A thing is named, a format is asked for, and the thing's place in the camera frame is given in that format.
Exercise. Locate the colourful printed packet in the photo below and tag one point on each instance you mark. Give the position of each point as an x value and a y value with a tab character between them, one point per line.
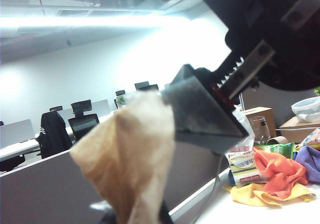
312	137

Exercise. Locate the small brown cardboard box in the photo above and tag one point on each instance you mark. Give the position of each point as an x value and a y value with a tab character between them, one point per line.
260	112

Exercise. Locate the purple cloth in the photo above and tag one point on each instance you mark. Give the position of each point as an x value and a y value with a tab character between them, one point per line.
310	161

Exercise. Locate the yellow cloth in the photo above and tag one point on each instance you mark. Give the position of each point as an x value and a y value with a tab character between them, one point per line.
250	196

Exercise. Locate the grey-brown desk partition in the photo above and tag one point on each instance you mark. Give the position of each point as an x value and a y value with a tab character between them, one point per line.
37	189

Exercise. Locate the brown tape roll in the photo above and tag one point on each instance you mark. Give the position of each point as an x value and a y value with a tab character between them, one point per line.
276	140

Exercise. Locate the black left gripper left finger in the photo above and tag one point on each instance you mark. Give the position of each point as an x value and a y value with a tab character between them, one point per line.
111	217

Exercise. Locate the green leafy plant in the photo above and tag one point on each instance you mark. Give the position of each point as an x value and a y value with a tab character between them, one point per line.
317	91

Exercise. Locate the paper ball with flap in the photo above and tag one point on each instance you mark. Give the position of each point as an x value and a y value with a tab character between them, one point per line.
130	154

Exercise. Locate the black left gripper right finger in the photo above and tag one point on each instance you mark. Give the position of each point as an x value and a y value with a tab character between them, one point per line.
166	214

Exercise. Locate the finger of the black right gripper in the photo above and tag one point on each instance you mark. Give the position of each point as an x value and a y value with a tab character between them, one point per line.
207	114

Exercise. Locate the green snack packet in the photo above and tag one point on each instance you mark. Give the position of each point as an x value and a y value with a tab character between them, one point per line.
277	149

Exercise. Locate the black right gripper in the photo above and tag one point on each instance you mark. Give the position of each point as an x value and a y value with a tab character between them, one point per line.
275	21

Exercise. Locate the long ceiling light strip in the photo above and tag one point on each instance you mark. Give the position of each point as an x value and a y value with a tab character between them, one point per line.
87	21

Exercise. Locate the small green desk plant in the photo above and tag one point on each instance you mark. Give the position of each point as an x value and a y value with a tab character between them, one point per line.
121	101

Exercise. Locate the printed clear plastic bag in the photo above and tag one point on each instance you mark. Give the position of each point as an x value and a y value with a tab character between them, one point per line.
241	166

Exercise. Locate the white desk divider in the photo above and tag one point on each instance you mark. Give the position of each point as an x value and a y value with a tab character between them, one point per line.
17	134

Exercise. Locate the orange cloth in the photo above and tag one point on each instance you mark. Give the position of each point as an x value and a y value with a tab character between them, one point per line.
280	169

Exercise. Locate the flat brown cardboard box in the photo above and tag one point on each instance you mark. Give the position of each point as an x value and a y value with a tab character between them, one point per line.
300	131

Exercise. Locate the black office chair with headrest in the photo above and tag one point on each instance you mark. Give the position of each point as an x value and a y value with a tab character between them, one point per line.
83	126

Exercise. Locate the black jacket white stripes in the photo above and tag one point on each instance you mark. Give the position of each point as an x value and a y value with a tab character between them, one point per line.
53	134

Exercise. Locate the grey desk divider panel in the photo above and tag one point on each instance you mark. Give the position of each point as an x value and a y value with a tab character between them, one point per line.
280	96

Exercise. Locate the white office desk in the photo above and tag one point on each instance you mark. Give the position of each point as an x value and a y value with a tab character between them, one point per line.
15	154

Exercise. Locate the clear glass cup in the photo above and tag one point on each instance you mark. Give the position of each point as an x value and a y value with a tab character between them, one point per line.
261	131

